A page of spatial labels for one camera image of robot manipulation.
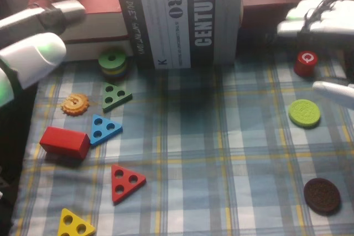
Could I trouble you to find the yellow wooden ring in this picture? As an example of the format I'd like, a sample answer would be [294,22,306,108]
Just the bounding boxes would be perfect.
[100,66,128,75]

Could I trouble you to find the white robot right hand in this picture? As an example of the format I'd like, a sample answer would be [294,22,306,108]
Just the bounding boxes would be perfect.
[276,0,354,108]

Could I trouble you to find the red cylinder with Q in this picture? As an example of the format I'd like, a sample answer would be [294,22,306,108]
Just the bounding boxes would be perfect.
[293,50,319,77]

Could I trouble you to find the white WERO book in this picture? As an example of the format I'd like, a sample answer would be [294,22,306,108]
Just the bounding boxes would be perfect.
[163,0,192,70]

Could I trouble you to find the yellow triangle block with holes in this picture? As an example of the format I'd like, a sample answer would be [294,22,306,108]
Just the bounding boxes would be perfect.
[56,208,96,236]

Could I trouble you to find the red rectangular wooden block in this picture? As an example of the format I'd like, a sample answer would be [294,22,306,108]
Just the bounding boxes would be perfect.
[39,125,91,161]

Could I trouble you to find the blue wooden ring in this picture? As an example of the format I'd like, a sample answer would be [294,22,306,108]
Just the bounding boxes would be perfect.
[101,70,128,78]

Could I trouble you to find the green sandwich cookie toy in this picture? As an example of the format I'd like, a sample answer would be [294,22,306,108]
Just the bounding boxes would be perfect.
[288,98,321,129]

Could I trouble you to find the red triangle block with holes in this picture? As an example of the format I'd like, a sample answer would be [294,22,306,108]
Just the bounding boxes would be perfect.
[111,164,147,206]

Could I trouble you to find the green triangle block with holes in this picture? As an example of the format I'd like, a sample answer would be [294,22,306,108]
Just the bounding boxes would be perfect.
[101,82,133,113]

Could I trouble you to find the blue plaid tablecloth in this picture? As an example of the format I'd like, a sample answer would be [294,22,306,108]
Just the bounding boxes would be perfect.
[11,53,354,236]

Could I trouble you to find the green wooden ring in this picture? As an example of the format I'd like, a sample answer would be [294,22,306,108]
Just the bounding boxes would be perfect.
[98,49,128,71]

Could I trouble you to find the white ianra book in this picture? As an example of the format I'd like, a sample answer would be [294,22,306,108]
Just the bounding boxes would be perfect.
[214,0,245,65]

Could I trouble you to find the red wooden ring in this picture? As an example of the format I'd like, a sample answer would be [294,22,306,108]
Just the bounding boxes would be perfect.
[102,73,128,81]

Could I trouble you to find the blue triangle block with holes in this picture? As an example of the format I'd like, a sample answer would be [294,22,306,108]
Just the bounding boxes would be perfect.
[90,114,123,147]

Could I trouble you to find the tan swirl biscuit toy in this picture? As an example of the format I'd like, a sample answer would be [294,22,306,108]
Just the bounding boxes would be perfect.
[61,92,90,117]

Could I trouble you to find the brown sandwich cookie toy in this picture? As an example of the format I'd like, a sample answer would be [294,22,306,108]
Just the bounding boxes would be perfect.
[303,177,341,215]

